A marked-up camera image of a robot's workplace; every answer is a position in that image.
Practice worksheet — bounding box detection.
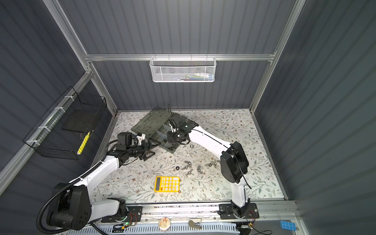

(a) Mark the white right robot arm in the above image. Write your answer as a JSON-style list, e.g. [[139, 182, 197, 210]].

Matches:
[[167, 114, 249, 208]]

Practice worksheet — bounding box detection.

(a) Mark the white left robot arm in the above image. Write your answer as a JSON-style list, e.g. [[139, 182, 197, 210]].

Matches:
[[36, 132, 161, 234]]

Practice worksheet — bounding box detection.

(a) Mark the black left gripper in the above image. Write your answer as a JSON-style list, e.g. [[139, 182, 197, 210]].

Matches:
[[126, 137, 161, 160]]

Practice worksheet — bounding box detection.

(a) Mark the black corrugated cable hose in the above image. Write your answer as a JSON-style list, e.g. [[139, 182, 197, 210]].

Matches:
[[36, 139, 118, 235]]

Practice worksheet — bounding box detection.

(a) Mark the green transparent organizer box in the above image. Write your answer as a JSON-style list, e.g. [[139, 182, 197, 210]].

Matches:
[[131, 107, 193, 153]]

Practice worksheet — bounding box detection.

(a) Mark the silver wing nut pile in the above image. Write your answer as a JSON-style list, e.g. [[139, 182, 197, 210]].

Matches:
[[205, 161, 220, 168]]

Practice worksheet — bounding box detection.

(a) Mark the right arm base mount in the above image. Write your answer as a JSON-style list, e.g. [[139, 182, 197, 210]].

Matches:
[[217, 203, 259, 220]]

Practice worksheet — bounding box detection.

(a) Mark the yellow calculator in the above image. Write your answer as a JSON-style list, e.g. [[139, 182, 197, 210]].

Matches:
[[154, 176, 180, 193]]

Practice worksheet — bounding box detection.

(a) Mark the blue toy brick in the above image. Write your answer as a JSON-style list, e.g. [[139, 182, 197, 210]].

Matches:
[[280, 221, 297, 231]]

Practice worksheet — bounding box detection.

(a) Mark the black wire wall basket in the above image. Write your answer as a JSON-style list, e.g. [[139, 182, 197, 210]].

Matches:
[[23, 89, 107, 160]]

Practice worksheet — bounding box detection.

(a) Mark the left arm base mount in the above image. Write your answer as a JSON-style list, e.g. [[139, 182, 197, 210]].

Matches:
[[101, 206, 143, 223]]

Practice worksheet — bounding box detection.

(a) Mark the yellow marker in basket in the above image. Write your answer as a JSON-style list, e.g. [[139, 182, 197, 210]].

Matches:
[[77, 132, 91, 155]]

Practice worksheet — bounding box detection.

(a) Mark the white wire wall basket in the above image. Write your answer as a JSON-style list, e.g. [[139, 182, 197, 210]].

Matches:
[[149, 58, 217, 83]]

